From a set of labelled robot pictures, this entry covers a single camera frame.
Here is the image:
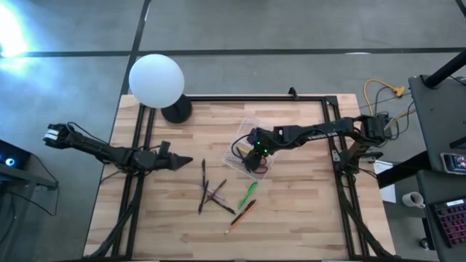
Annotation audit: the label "black pen with clip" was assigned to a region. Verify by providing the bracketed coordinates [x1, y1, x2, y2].
[210, 196, 237, 215]

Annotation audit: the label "black box blue light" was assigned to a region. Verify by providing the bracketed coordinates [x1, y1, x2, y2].
[0, 139, 32, 180]

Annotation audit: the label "brown translucent pen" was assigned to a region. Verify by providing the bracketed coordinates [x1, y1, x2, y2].
[204, 178, 228, 204]

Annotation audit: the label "white paper sheet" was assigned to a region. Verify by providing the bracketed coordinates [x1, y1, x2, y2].
[372, 159, 398, 205]

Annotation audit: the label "yellow cable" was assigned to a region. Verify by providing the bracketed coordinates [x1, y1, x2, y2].
[363, 79, 406, 116]

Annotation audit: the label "black cable bundle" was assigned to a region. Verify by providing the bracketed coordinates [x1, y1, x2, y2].
[358, 85, 416, 141]

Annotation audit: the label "smartphone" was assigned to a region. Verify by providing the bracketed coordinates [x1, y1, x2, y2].
[440, 152, 466, 173]

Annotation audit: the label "grey side desk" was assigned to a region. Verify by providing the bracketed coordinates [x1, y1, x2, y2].
[408, 74, 466, 174]

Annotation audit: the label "white mug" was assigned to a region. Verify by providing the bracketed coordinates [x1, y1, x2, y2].
[401, 191, 426, 210]

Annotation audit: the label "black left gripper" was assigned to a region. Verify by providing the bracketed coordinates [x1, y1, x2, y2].
[131, 148, 194, 172]

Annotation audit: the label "black aluminium table frame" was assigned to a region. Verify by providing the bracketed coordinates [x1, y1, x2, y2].
[83, 95, 394, 260]

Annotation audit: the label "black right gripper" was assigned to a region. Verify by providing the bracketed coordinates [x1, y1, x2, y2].
[242, 135, 283, 174]

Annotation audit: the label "plain black pen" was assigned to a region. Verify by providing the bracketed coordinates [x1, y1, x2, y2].
[197, 180, 210, 215]

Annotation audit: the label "black pen orange accent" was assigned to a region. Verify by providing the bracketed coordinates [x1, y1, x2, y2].
[232, 199, 257, 224]

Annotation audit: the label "black diagonal bar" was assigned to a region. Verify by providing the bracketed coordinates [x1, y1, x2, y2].
[376, 150, 433, 189]

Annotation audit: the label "clear plastic supply box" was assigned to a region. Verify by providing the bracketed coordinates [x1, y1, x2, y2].
[221, 116, 280, 181]

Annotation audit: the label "black pole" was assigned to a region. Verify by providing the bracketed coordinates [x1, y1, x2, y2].
[424, 49, 466, 89]

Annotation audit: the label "purple translucent pen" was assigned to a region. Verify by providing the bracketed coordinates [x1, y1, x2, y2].
[202, 186, 227, 202]

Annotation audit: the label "red-handled scissors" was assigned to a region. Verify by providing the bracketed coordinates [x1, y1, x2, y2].
[250, 156, 273, 176]

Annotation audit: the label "keyboard with pink keys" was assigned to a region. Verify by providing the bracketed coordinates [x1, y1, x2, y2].
[430, 198, 466, 249]

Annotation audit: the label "black side stand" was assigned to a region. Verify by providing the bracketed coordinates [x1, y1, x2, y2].
[0, 162, 60, 262]

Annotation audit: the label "white globe table lamp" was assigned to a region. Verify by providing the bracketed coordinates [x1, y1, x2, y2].
[128, 53, 193, 124]

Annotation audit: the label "orange pencil red eraser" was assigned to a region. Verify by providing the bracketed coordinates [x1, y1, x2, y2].
[224, 205, 256, 234]

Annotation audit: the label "green pen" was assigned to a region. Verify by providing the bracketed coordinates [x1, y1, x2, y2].
[237, 180, 258, 210]

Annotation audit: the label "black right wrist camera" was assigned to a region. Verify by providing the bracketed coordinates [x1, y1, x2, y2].
[246, 127, 264, 145]

